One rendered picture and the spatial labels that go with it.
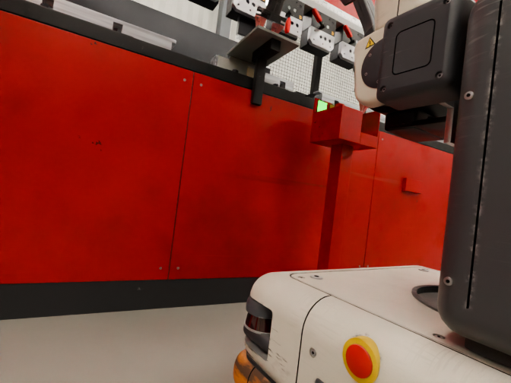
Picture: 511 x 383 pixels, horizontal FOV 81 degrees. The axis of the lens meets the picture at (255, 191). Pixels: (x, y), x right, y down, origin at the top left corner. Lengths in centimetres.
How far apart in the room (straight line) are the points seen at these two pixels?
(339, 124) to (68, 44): 88
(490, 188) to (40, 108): 103
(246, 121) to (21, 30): 71
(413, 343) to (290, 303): 19
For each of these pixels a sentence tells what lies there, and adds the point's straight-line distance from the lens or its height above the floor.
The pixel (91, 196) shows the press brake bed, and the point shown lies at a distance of 104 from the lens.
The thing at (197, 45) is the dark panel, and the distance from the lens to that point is 193.
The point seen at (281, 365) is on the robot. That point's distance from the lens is 55.
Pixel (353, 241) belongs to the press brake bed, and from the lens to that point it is 157.
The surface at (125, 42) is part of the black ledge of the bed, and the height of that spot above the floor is 85.
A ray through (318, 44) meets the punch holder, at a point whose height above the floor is 118.
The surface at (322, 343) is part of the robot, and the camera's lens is 47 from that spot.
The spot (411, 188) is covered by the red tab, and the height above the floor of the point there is 57.
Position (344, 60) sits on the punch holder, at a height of 118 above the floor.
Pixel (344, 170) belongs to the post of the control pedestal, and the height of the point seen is 56.
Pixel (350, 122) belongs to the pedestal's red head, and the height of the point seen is 73.
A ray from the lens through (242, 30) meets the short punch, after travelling 146.
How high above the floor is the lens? 42
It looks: 1 degrees up
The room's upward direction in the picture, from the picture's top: 7 degrees clockwise
